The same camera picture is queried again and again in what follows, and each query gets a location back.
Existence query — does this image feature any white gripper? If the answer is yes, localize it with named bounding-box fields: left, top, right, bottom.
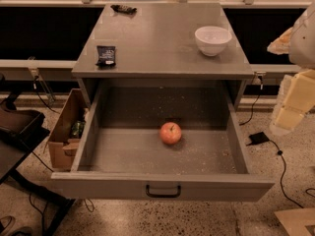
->
left=267, top=28, right=315, bottom=132

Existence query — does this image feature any red apple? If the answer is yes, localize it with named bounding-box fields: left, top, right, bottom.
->
left=159, top=122, right=182, bottom=145

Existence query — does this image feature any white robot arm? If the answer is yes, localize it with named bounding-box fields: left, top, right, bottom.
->
left=267, top=3, right=315, bottom=136

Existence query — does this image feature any grey cabinet with counter top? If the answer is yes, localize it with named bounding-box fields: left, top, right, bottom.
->
left=72, top=2, right=253, bottom=101

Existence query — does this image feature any open grey top drawer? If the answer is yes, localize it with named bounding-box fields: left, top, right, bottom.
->
left=52, top=80, right=274, bottom=202

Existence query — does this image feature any white ceramic bowl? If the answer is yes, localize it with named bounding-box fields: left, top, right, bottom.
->
left=195, top=26, right=232, bottom=56

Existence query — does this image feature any black power adapter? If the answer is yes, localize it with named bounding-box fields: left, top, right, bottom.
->
left=249, top=132, right=269, bottom=146

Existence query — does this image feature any black wrapped snack bar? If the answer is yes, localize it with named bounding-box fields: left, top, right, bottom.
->
left=110, top=5, right=137, bottom=15

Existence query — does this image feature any dark blue snack packet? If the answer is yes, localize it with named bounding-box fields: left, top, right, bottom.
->
left=96, top=45, right=116, bottom=67

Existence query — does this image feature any cardboard piece on floor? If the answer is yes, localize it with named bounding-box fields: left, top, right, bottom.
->
left=275, top=207, right=315, bottom=236

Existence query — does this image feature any green can in box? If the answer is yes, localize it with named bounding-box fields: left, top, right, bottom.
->
left=70, top=121, right=85, bottom=139

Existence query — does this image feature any brown cardboard box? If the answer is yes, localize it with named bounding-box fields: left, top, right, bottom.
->
left=48, top=88, right=87, bottom=170

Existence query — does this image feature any dark side table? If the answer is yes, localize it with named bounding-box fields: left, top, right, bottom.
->
left=0, top=74, right=77, bottom=236

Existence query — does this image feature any black drawer handle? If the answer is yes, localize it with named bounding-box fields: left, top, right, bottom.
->
left=146, top=185, right=181, bottom=199

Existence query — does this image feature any black cable at left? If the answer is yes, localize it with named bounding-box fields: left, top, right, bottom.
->
left=31, top=76, right=62, bottom=115

